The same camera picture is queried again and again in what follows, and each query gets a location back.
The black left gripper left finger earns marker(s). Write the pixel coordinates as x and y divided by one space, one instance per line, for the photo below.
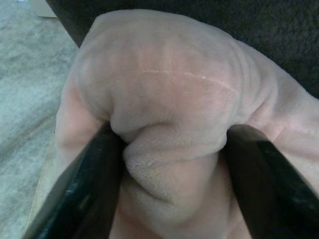
82 194

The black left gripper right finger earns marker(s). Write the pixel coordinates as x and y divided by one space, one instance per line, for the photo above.
274 194

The pink plush pillow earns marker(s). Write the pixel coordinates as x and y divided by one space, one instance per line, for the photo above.
162 99

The dark brown fabric sofa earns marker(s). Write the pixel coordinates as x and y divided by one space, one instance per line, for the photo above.
249 25

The white side table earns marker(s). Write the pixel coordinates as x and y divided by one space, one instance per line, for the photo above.
47 8

